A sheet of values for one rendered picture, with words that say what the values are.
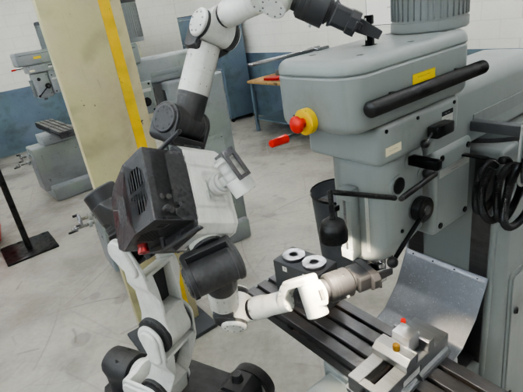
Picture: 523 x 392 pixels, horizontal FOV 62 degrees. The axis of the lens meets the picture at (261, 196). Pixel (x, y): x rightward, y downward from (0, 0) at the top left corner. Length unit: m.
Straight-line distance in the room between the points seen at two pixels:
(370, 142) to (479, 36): 4.78
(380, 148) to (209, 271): 0.51
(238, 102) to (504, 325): 7.31
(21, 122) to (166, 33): 3.70
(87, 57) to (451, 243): 1.96
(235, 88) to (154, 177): 7.46
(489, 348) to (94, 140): 2.12
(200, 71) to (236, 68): 7.25
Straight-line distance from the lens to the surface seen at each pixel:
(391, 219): 1.18
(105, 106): 2.58
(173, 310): 1.58
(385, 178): 1.12
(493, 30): 5.68
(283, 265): 1.69
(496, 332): 1.82
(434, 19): 1.25
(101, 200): 1.47
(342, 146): 1.10
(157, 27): 10.74
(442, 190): 1.30
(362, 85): 0.94
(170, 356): 1.67
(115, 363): 2.03
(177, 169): 1.14
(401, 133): 1.08
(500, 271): 1.67
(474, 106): 1.38
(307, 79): 0.99
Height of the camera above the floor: 2.02
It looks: 24 degrees down
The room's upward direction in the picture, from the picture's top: 9 degrees counter-clockwise
